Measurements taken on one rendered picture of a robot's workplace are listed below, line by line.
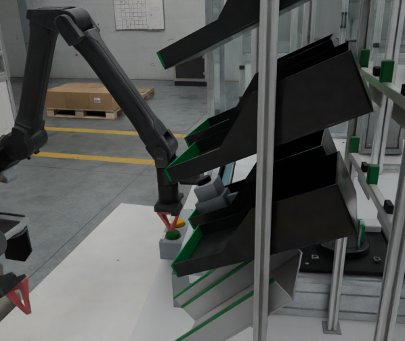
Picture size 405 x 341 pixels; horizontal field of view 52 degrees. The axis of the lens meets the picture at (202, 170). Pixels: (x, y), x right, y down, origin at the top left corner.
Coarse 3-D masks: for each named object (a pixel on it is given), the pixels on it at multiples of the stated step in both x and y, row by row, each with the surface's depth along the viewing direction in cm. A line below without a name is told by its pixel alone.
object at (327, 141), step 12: (324, 132) 71; (288, 144) 80; (300, 144) 79; (312, 144) 78; (324, 144) 67; (276, 156) 81; (288, 156) 80; (300, 156) 67; (312, 156) 66; (252, 168) 84; (276, 168) 69; (240, 180) 86; (252, 180) 71; (240, 192) 72; (252, 192) 72; (240, 204) 73; (192, 216) 79; (204, 216) 76; (216, 216) 76
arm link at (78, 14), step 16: (32, 16) 97; (48, 16) 96; (80, 16) 97; (32, 32) 100; (48, 32) 99; (32, 48) 102; (48, 48) 102; (32, 64) 104; (48, 64) 105; (32, 80) 106; (48, 80) 109; (32, 96) 108; (32, 112) 111; (16, 128) 111; (32, 128) 112; (16, 144) 113; (32, 144) 114
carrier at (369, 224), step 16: (368, 224) 117; (352, 240) 110; (368, 240) 109; (384, 240) 113; (304, 256) 107; (320, 256) 106; (352, 256) 105; (368, 256) 106; (384, 256) 106; (320, 272) 102; (352, 272) 101; (368, 272) 100
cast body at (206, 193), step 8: (208, 176) 80; (216, 176) 81; (200, 184) 79; (208, 184) 78; (216, 184) 79; (200, 192) 79; (208, 192) 79; (216, 192) 78; (224, 192) 80; (200, 200) 80; (208, 200) 80; (216, 200) 79; (224, 200) 78; (232, 200) 80; (200, 208) 81; (208, 208) 80; (216, 208) 80
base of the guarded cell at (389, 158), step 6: (336, 138) 234; (336, 144) 224; (342, 144) 223; (402, 144) 220; (342, 150) 214; (402, 150) 212; (342, 156) 206; (360, 156) 205; (366, 156) 205; (390, 156) 204; (396, 156) 204; (384, 162) 197; (390, 162) 196; (396, 162) 196; (384, 174) 184; (390, 174) 183; (396, 174) 183
